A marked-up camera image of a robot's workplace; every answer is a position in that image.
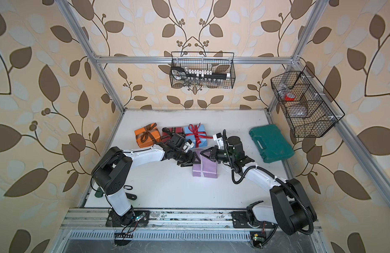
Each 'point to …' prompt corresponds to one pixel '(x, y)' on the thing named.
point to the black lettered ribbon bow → (166, 130)
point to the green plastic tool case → (271, 144)
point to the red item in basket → (287, 98)
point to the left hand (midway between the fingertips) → (196, 161)
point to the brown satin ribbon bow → (148, 128)
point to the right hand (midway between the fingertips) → (200, 153)
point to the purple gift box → (210, 167)
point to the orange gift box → (156, 134)
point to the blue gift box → (204, 140)
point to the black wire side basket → (308, 108)
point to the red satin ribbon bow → (197, 134)
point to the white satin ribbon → (201, 163)
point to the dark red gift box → (179, 129)
